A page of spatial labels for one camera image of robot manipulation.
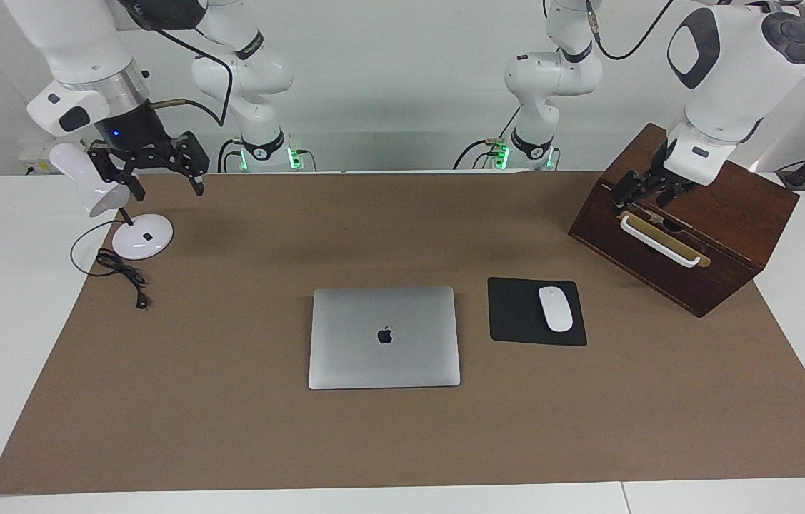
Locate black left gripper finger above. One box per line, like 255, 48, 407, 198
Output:
614, 170, 649, 213
656, 182, 696, 209

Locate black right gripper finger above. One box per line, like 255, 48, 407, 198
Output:
174, 131, 209, 196
88, 143, 147, 202

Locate silver grey laptop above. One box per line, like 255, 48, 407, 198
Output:
308, 286, 461, 390

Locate dark brown wooden box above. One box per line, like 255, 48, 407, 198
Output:
569, 123, 800, 318

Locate white desk lamp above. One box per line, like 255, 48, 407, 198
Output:
49, 142, 174, 261

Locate white power strip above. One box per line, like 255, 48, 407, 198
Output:
19, 138, 99, 176

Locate white computer mouse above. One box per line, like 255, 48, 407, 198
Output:
538, 286, 574, 333

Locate black mouse pad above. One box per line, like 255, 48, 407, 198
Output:
487, 277, 588, 347

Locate brown table mat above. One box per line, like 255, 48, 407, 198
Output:
0, 171, 805, 495

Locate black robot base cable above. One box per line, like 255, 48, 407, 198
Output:
454, 139, 492, 170
217, 138, 242, 172

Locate white box handle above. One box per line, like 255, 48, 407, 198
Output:
620, 215, 701, 269

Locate brass handle plate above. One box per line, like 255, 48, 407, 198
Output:
615, 208, 711, 268

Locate black lamp power cable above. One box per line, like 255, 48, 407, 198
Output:
71, 218, 151, 311

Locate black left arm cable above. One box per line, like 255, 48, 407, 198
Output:
584, 0, 674, 61

